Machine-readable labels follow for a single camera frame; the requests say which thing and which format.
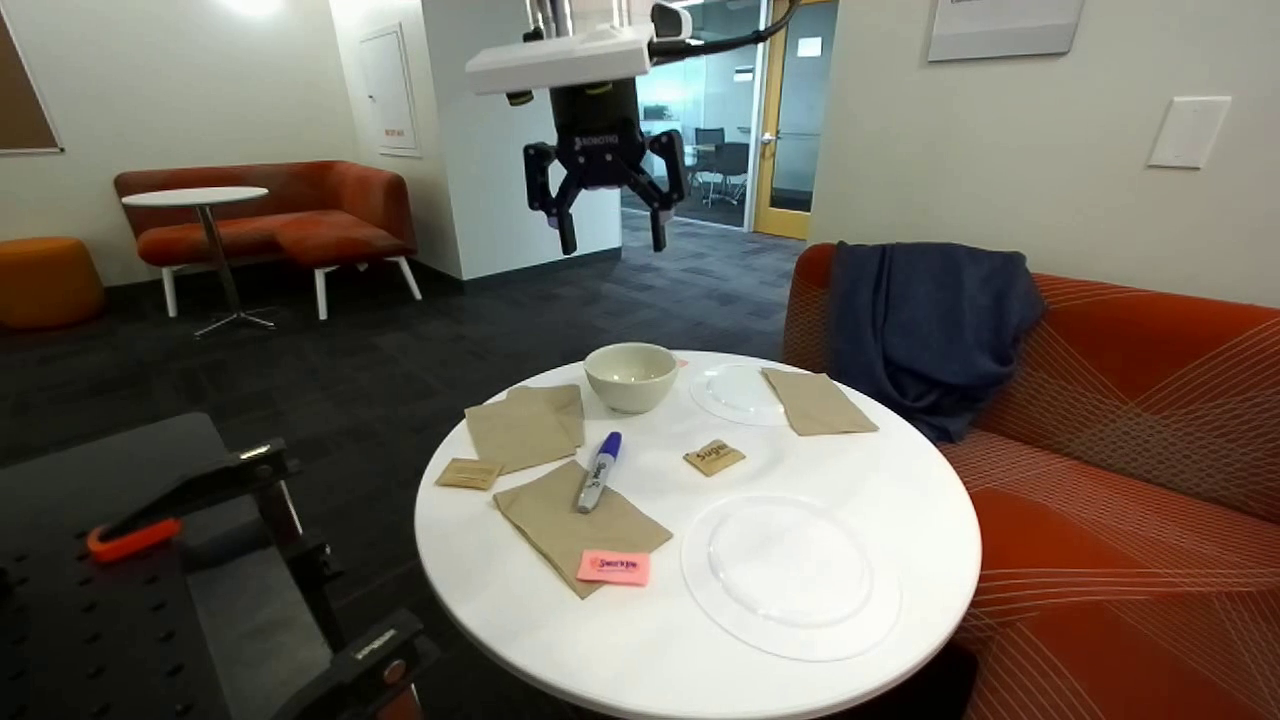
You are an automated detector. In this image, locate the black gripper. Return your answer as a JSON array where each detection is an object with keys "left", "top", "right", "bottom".
[{"left": 518, "top": 76, "right": 690, "bottom": 254}]

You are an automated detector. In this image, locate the grey marker with blue cap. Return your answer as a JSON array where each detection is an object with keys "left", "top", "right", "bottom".
[{"left": 573, "top": 426, "right": 629, "bottom": 515}]

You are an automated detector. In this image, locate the white ceramic bowl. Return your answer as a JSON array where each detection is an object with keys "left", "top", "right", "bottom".
[{"left": 580, "top": 341, "right": 678, "bottom": 421}]

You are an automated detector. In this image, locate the black office chair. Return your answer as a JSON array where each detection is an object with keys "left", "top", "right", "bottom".
[{"left": 689, "top": 123, "right": 751, "bottom": 210}]

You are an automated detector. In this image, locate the yellow wooden door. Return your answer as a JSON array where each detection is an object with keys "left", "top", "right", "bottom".
[{"left": 751, "top": 0, "right": 843, "bottom": 244}]

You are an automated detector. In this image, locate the white access panel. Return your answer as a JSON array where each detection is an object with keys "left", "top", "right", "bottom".
[{"left": 357, "top": 24, "right": 421, "bottom": 161}]

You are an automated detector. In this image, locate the small white plate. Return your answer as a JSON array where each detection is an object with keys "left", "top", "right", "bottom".
[{"left": 676, "top": 355, "right": 791, "bottom": 471}]

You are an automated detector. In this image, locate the red lounge sofa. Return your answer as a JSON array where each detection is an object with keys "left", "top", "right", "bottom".
[{"left": 110, "top": 155, "right": 426, "bottom": 322}]

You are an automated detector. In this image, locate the printed brown sugar packet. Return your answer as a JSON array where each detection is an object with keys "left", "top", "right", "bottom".
[{"left": 678, "top": 434, "right": 751, "bottom": 479}]

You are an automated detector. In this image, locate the small plain brown packet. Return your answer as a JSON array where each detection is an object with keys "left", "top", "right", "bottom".
[{"left": 432, "top": 455, "right": 507, "bottom": 497}]

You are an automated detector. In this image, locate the large brown paper napkin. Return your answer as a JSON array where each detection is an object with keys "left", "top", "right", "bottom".
[{"left": 489, "top": 455, "right": 676, "bottom": 601}]

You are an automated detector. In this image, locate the dark blue jacket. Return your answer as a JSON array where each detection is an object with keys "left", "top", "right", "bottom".
[{"left": 823, "top": 241, "right": 1046, "bottom": 444}]

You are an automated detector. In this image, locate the pink sweetener packet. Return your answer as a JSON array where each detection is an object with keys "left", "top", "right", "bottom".
[{"left": 573, "top": 542, "right": 653, "bottom": 593}]

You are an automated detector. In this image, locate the small round side table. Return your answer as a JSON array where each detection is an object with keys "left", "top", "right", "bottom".
[{"left": 121, "top": 183, "right": 278, "bottom": 341}]

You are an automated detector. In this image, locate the large white plate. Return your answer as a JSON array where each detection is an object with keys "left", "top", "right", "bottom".
[{"left": 678, "top": 488, "right": 903, "bottom": 668}]

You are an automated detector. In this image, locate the orange round ottoman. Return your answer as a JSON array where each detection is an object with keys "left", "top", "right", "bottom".
[{"left": 0, "top": 236, "right": 106, "bottom": 337}]

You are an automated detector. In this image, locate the brown framed board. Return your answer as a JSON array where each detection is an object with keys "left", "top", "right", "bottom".
[{"left": 0, "top": 12, "right": 69, "bottom": 161}]

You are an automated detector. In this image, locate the orange patterned sofa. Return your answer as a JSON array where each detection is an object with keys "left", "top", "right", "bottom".
[{"left": 774, "top": 241, "right": 1280, "bottom": 720}]

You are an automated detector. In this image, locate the black robot cart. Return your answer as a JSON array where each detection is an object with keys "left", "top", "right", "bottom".
[{"left": 0, "top": 409, "right": 444, "bottom": 720}]

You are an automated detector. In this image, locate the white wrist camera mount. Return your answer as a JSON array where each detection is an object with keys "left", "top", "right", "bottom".
[{"left": 461, "top": 33, "right": 658, "bottom": 98}]

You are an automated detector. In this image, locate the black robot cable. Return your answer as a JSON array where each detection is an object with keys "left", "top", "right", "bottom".
[{"left": 647, "top": 0, "right": 803, "bottom": 64}]

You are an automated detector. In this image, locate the white wall picture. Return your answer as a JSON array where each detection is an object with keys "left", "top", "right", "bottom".
[{"left": 923, "top": 0, "right": 1093, "bottom": 68}]

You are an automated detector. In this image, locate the white wall panel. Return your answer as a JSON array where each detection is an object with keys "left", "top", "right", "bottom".
[{"left": 1143, "top": 92, "right": 1234, "bottom": 177}]

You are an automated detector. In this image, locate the black clamp with orange handle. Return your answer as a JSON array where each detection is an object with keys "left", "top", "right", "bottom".
[{"left": 82, "top": 434, "right": 291, "bottom": 568}]

